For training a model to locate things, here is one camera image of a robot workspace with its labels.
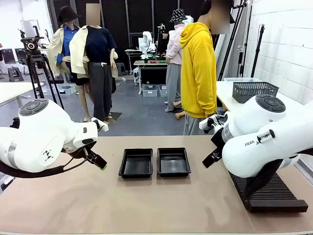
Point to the left arm gripper black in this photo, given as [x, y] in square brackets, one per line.
[90, 151]

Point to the right arm gripper black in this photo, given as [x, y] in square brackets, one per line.
[218, 143]

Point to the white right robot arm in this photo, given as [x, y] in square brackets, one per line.
[256, 151]

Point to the small white robot arm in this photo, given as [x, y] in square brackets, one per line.
[146, 36]

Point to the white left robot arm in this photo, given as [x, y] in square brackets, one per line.
[36, 137]

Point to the black plastic ESD tray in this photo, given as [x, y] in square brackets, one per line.
[135, 164]
[173, 162]

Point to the beige mannequin foot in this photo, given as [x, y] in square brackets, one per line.
[180, 115]

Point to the white table with basket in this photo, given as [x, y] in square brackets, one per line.
[225, 93]

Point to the black slotted board rack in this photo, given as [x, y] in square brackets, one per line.
[276, 200]

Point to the grey mesh basket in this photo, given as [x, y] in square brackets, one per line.
[254, 91]

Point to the clear storage bin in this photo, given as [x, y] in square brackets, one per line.
[149, 90]
[163, 90]

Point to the clear shallow plastic box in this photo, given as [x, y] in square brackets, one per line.
[242, 79]

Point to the person in yellow hoodie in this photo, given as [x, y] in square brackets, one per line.
[198, 73]

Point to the grey step stool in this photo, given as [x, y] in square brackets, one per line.
[121, 68]

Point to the grey work table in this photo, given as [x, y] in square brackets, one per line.
[146, 63]

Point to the black light stand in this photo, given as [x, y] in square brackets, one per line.
[257, 54]

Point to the mannequin with navy shirt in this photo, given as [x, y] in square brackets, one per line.
[100, 44]

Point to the mannequin with pink hoodie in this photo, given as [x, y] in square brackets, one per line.
[174, 44]

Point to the mannequin with black hat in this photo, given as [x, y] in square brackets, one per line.
[55, 49]

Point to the black step stool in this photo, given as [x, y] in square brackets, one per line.
[15, 73]

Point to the person in black clothes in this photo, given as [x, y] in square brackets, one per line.
[163, 44]

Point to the black computer monitor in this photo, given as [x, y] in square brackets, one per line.
[20, 54]
[7, 56]

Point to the white board panel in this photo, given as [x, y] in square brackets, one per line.
[27, 28]

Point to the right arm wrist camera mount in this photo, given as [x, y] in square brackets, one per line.
[207, 123]

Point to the dark mannequin base plate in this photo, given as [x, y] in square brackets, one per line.
[116, 115]

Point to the black camera tripod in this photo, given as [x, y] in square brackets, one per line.
[34, 61]

